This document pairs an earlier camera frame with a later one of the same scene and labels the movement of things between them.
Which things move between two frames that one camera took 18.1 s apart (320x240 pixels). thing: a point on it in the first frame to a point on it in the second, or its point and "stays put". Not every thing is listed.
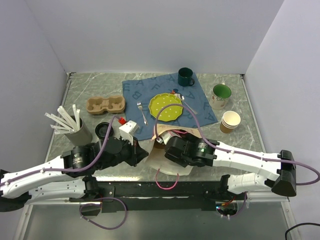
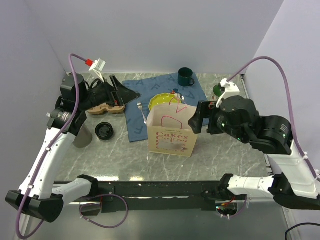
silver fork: [139, 105] stays put
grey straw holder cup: [80, 137] stays put
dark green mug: [185, 75] stays put
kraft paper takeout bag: [156, 156] to [169, 131]
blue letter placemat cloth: [138, 94] stays put
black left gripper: [137, 153] to [116, 98]
